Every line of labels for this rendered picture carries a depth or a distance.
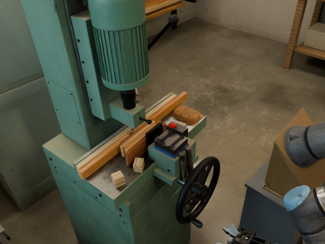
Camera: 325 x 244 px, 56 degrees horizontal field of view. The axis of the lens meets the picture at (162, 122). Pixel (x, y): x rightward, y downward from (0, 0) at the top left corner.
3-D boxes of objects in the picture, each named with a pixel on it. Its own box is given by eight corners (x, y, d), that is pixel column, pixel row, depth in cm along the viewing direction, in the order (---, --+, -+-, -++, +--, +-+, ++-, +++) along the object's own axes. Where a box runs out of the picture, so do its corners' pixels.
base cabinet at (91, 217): (143, 298, 166) (130, 221, 122) (75, 238, 196) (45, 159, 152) (191, 238, 193) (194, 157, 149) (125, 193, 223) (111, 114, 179)
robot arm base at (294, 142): (298, 120, 146) (317, 114, 138) (317, 155, 146) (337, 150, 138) (278, 137, 135) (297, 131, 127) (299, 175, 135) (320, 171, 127)
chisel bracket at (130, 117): (135, 132, 123) (132, 115, 117) (110, 119, 130) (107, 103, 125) (147, 123, 127) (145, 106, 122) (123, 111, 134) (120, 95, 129)
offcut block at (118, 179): (121, 177, 115) (120, 170, 113) (125, 184, 113) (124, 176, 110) (111, 181, 114) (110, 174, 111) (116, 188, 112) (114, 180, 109)
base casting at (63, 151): (129, 221, 123) (127, 206, 117) (45, 159, 152) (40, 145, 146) (194, 157, 149) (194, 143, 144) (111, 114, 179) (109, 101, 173)
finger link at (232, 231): (226, 214, 112) (243, 229, 105) (229, 226, 115) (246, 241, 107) (219, 219, 112) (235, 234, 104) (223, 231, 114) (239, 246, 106)
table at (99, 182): (134, 225, 106) (132, 214, 103) (78, 183, 122) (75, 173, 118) (224, 133, 142) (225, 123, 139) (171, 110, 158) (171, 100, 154)
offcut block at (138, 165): (136, 163, 121) (135, 157, 119) (144, 164, 120) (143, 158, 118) (133, 172, 117) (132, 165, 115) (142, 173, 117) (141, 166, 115)
